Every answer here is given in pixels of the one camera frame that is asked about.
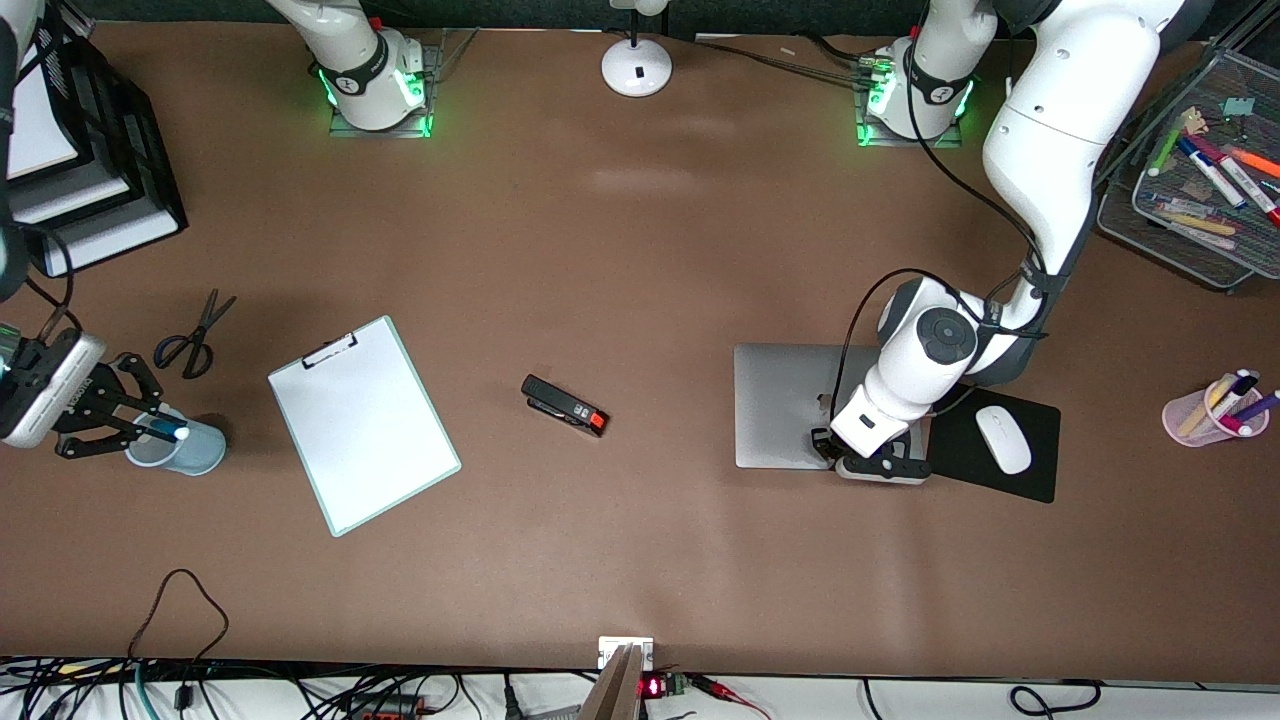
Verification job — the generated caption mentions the black capped white marker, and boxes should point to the black capped white marker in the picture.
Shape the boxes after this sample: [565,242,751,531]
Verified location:
[1213,369,1261,419]

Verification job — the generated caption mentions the black mesh desk organizer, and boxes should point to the black mesh desk organizer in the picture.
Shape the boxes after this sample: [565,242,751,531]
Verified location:
[1097,45,1280,293]

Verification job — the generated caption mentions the black coiled cable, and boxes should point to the black coiled cable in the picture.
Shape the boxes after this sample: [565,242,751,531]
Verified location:
[1008,680,1103,717]

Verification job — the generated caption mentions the black scissors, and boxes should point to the black scissors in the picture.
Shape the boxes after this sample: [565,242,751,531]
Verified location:
[153,289,238,380]

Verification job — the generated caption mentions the clear right arm base plate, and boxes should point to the clear right arm base plate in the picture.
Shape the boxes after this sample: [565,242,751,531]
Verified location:
[326,28,481,141]

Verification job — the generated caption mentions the white paper sheet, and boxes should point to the white paper sheet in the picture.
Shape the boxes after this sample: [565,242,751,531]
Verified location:
[8,45,83,179]
[45,198,183,278]
[8,165,133,227]

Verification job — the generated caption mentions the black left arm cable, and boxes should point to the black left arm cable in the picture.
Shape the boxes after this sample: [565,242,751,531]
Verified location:
[843,40,1053,426]

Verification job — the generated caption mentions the yellow highlighter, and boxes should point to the yellow highlighter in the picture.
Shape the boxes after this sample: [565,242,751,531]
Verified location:
[1178,375,1238,438]

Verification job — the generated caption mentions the white round stand base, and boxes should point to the white round stand base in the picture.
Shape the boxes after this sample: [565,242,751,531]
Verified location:
[601,0,674,99]

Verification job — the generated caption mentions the red capped white marker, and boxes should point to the red capped white marker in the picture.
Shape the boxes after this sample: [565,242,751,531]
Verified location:
[1213,153,1280,228]

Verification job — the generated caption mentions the blue mesh cup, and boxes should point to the blue mesh cup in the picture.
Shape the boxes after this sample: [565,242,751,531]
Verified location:
[124,407,227,477]

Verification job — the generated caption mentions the orange power strip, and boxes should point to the orange power strip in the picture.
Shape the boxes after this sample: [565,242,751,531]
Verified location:
[345,695,426,720]

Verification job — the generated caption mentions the black looped cable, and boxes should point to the black looped cable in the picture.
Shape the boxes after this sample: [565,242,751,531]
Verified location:
[126,568,230,713]

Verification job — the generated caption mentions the blue capped white marker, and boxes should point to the blue capped white marker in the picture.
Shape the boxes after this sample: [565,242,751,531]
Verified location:
[1177,136,1248,210]

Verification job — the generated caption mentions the pink mesh pen cup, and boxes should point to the pink mesh pen cup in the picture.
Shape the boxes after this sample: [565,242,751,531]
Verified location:
[1162,378,1271,448]

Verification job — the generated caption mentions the white mounting plate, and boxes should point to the white mounting plate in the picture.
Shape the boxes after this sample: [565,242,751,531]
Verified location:
[598,636,655,671]

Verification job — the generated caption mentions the black mouse pad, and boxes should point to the black mouse pad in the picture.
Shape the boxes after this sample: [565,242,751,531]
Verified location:
[925,379,1062,504]

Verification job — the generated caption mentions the red wire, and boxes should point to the red wire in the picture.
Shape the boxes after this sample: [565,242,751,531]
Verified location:
[690,675,773,720]

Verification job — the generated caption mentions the silver laptop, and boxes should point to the silver laptop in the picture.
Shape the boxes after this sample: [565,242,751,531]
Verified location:
[733,343,926,471]

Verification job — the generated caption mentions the yellow marker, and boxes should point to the yellow marker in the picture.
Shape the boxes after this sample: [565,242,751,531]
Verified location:
[1163,208,1241,238]

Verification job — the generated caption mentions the black base cable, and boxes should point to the black base cable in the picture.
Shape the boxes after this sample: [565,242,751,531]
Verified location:
[695,38,881,83]
[798,32,886,67]

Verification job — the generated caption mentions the black stapler with orange tip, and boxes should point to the black stapler with orange tip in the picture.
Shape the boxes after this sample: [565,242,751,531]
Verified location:
[521,374,610,438]

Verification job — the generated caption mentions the white clipboard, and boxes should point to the white clipboard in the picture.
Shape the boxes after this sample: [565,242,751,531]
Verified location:
[267,315,463,538]

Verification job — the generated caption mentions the green marker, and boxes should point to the green marker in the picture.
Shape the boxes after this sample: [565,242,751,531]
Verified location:
[1148,116,1204,178]

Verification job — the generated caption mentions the black stacked paper tray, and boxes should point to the black stacked paper tray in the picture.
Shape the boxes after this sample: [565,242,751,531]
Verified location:
[0,18,189,279]

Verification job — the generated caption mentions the clear left arm base plate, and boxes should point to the clear left arm base plate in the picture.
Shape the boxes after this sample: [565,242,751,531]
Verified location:
[853,45,969,151]

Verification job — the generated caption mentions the purple marker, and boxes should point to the purple marker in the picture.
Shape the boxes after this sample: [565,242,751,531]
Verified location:
[1228,389,1280,426]

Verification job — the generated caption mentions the white computer mouse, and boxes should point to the white computer mouse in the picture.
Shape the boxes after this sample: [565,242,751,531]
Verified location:
[975,405,1033,475]

